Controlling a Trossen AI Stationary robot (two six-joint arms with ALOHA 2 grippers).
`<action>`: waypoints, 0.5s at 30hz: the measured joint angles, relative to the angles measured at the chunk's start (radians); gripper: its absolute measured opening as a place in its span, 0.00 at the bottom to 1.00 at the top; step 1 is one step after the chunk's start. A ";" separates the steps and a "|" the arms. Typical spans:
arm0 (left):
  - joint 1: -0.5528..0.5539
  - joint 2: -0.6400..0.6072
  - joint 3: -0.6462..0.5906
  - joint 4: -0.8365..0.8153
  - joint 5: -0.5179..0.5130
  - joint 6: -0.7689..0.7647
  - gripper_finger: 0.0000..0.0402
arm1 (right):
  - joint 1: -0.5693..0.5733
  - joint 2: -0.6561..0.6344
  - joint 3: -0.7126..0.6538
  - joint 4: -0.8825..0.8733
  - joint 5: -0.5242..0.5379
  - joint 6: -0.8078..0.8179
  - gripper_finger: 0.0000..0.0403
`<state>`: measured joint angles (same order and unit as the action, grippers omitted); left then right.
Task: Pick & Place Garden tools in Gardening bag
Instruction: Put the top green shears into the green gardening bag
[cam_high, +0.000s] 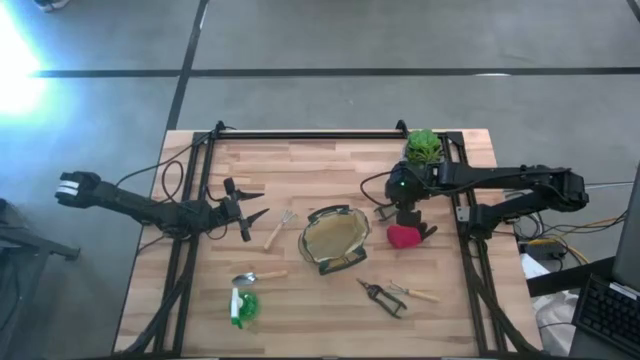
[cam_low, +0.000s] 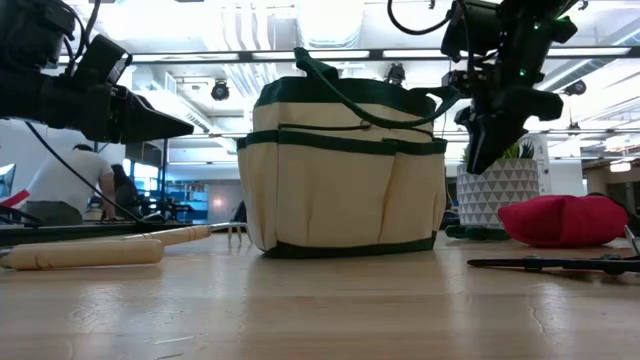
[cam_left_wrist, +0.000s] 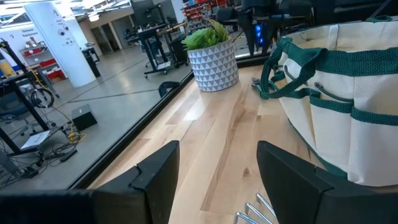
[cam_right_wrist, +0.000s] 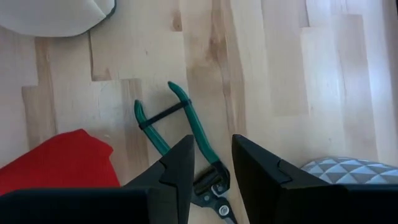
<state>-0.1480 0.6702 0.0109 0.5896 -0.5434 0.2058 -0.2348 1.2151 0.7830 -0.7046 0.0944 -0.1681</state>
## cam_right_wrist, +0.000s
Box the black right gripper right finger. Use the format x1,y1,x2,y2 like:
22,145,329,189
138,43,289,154
231,133,398,224

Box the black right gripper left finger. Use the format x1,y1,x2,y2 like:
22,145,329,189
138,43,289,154
0,134,195,224

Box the black tool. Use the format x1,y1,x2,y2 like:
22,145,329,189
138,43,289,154
133,81,239,224

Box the red gardening gloves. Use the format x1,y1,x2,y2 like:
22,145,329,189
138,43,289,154
0,128,121,197

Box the beige green gardening bag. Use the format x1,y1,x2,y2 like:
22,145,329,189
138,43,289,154
0,0,118,38

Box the potted succulent triangle-pattern pot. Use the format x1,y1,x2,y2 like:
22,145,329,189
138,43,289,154
300,156,398,185

